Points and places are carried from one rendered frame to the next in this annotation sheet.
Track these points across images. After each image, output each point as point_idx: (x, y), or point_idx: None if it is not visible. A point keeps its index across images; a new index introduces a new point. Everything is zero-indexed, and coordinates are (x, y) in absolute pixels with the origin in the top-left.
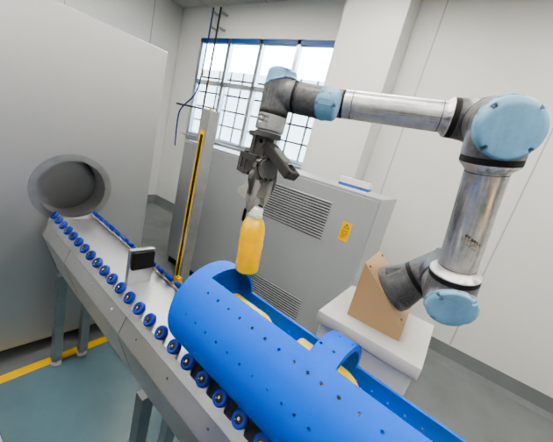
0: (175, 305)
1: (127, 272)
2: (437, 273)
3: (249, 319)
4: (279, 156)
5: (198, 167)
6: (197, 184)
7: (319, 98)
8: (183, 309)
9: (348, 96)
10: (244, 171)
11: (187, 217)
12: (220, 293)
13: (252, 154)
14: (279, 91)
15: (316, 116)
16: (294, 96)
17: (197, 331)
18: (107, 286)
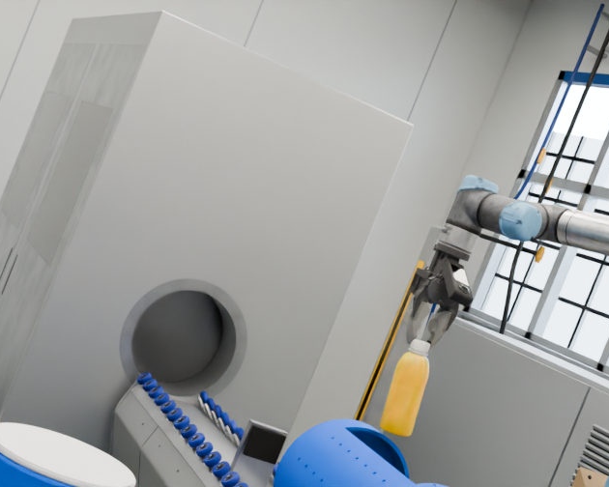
0: (289, 452)
1: (236, 457)
2: None
3: (367, 459)
4: (452, 274)
5: (400, 324)
6: (390, 355)
7: (505, 214)
8: (297, 454)
9: (565, 216)
10: (415, 292)
11: (360, 415)
12: (347, 439)
13: (426, 272)
14: (467, 202)
15: (503, 233)
16: (480, 208)
17: (305, 474)
18: (202, 470)
